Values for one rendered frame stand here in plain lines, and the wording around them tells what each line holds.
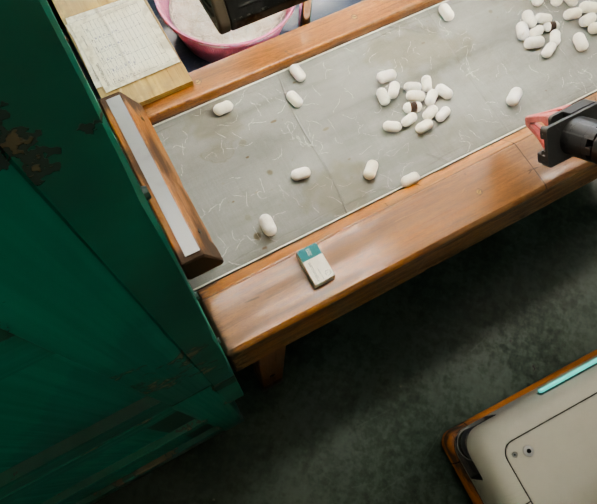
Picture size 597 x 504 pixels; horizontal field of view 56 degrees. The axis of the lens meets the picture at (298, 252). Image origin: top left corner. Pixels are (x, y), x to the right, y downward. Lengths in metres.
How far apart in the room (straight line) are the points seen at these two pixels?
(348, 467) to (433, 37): 1.07
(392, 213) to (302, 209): 0.15
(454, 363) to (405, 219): 0.83
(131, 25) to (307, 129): 0.36
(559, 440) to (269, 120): 0.95
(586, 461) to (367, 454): 0.52
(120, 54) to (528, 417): 1.14
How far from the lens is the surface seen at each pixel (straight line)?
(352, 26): 1.10
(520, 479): 1.41
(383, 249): 0.88
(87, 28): 1.11
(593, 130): 0.88
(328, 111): 1.01
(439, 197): 0.94
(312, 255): 0.84
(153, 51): 1.05
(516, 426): 1.41
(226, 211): 0.92
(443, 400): 1.65
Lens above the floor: 1.58
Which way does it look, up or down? 70 degrees down
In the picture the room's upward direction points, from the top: 7 degrees clockwise
